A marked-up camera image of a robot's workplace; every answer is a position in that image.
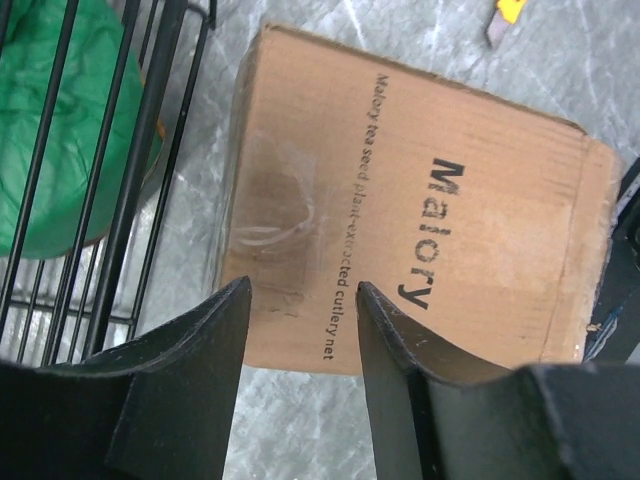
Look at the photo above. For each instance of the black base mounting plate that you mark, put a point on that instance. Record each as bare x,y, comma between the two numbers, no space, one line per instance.
613,331

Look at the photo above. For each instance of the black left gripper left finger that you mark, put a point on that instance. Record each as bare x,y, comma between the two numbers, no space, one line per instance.
157,407

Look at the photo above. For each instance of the black wire rack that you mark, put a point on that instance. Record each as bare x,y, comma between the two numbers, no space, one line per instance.
102,293

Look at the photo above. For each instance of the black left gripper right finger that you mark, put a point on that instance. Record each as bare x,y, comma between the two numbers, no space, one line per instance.
437,411

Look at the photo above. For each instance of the green wrapped round package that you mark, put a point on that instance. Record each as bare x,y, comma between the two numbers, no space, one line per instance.
30,45

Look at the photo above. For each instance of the brown cardboard express box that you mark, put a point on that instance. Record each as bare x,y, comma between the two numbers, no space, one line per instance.
483,220

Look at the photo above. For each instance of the yellow utility knife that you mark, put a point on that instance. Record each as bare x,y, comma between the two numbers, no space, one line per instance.
505,15

